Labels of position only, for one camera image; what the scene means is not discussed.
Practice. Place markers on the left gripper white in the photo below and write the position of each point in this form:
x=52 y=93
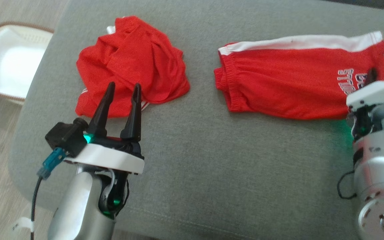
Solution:
x=112 y=156

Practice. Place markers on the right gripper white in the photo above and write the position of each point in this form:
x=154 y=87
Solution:
x=378 y=92

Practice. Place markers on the red shirt with white trim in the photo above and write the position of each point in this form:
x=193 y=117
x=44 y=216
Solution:
x=135 y=60

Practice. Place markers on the red shorts with white band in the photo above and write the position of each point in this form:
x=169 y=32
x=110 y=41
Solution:
x=278 y=83

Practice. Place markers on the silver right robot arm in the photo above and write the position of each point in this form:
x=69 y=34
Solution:
x=378 y=166

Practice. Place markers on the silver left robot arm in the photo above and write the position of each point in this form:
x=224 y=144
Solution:
x=75 y=206

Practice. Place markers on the white laundry basket brown rim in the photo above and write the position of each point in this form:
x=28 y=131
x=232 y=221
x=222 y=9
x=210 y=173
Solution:
x=12 y=63

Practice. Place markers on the grey fabric sofa seat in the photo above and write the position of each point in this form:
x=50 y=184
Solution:
x=228 y=160

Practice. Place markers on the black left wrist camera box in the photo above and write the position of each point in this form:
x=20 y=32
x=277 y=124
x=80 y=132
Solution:
x=63 y=136

